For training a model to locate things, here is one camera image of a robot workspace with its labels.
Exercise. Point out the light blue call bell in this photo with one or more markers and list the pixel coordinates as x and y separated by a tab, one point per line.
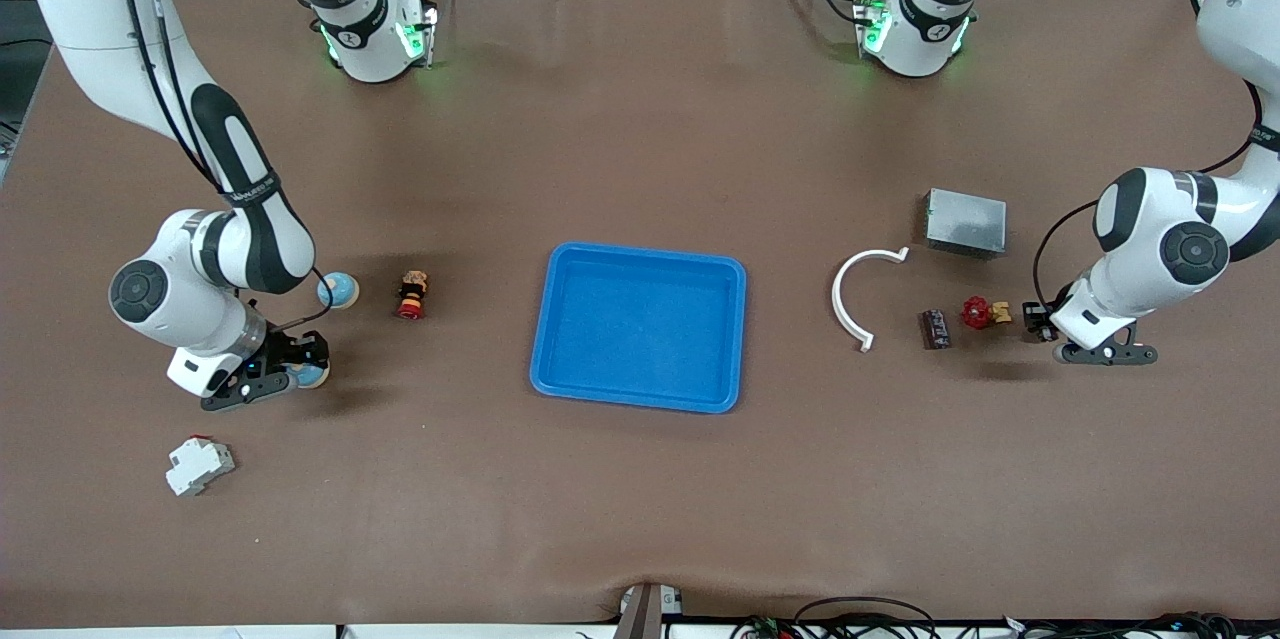
340	291
313	379

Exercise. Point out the blue plastic tray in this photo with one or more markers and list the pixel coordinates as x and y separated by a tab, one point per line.
640	329

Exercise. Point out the white curved plastic arc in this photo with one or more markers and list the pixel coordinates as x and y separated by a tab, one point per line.
836	299

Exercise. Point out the red handwheel brass valve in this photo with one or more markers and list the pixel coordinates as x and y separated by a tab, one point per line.
975	312

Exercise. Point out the grey clamp bracket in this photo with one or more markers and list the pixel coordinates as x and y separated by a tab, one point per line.
670	602

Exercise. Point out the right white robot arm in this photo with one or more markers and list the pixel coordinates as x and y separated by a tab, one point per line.
85	9

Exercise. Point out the white circuit breaker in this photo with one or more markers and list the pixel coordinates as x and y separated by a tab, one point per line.
198	467

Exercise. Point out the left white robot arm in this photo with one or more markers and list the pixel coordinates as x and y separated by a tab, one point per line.
1140	294

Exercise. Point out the grey metal box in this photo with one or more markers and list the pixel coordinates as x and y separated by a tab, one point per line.
965	222

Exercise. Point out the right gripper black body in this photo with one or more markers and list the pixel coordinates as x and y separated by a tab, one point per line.
291	350

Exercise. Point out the red button switch orange body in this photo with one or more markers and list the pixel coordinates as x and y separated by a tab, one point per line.
412	294

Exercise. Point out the dark mount post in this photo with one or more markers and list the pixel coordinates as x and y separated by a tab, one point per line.
640	619

